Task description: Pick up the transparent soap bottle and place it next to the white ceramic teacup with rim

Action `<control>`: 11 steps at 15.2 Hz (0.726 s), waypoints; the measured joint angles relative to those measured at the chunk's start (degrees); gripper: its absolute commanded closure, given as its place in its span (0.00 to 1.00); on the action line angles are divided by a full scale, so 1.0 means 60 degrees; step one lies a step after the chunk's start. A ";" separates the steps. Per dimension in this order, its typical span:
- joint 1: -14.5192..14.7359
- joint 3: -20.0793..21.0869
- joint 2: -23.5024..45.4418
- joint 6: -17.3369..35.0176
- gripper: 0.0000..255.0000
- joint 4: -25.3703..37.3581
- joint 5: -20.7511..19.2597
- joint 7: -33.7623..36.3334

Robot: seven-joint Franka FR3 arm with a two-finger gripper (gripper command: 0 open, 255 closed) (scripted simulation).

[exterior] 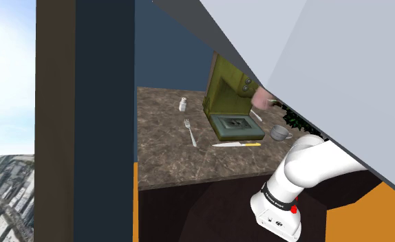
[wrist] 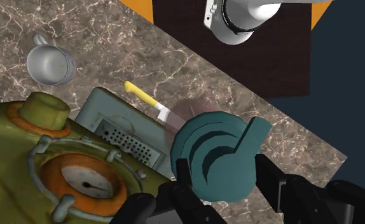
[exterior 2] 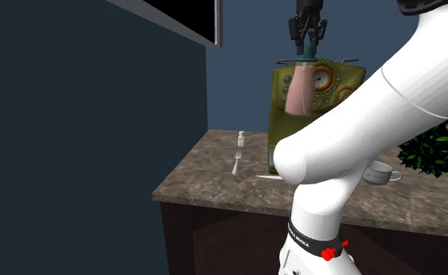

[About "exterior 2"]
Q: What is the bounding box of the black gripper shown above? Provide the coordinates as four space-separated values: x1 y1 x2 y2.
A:
287 0 329 56

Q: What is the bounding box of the pink bottle with teal cap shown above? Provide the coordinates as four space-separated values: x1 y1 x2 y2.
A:
283 45 318 117

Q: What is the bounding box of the green retro coffee machine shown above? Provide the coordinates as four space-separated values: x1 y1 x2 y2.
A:
267 57 367 174

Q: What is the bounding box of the white fork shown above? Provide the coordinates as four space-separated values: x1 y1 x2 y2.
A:
231 150 243 176

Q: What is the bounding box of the white cup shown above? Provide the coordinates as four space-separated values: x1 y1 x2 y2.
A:
361 160 404 187

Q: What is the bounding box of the green leafy plant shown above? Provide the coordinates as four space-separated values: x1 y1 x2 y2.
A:
397 110 448 184

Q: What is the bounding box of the dark brown counter cabinet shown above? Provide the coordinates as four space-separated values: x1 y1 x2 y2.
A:
158 201 448 275

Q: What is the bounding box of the black wall screen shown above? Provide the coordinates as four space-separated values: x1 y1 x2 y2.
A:
105 0 224 51

